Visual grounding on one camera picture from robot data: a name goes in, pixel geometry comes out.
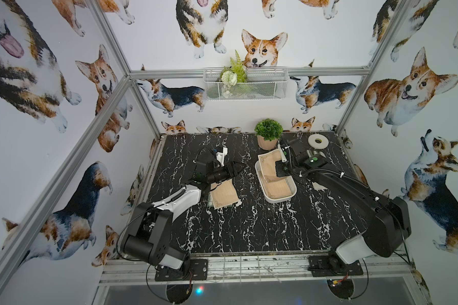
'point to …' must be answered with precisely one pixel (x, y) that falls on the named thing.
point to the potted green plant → (268, 131)
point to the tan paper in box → (278, 189)
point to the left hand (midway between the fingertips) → (246, 165)
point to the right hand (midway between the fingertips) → (276, 165)
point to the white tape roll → (322, 145)
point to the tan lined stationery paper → (224, 194)
